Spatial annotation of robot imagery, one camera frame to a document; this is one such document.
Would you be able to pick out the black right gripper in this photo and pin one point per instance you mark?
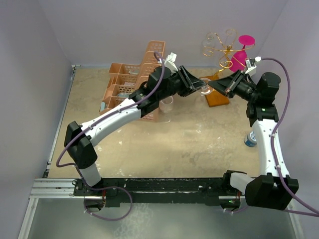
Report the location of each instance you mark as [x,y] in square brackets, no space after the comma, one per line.
[225,85]

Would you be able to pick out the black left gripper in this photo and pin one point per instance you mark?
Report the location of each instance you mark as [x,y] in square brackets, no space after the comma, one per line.
[194,82]

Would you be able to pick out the clear wine glass back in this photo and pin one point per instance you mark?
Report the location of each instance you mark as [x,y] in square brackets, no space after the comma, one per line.
[205,90]

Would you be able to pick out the clear round wine glass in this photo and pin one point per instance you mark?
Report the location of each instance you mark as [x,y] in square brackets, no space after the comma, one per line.
[166,110]

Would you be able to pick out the clear flute wine glass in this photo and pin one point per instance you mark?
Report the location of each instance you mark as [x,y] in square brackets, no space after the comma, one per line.
[168,100]

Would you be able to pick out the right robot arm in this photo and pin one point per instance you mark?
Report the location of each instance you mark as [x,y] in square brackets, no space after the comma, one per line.
[273,188]

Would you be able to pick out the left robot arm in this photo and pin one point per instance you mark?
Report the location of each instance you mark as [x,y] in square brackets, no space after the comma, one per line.
[81,139]

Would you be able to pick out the wooden rack base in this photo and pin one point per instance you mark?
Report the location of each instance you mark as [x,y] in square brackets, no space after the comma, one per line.
[214,98]

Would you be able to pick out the pink wine glass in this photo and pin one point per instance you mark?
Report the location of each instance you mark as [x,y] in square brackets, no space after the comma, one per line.
[239,57]

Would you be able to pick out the clear wine glass far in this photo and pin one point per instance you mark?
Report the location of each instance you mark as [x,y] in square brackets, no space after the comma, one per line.
[209,40]

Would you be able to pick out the blue white small jar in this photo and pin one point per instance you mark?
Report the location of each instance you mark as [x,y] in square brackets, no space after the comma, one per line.
[250,139]

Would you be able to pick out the peach plastic file organizer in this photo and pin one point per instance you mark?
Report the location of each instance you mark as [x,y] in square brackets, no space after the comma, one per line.
[125,78]

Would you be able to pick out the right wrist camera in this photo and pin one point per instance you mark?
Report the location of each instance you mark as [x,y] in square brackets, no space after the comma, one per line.
[251,65]

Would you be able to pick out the gold wire wine glass rack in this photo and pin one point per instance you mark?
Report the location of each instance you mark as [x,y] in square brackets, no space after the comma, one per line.
[224,50]

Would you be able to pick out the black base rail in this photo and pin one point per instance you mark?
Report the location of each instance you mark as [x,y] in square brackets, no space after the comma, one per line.
[208,191]

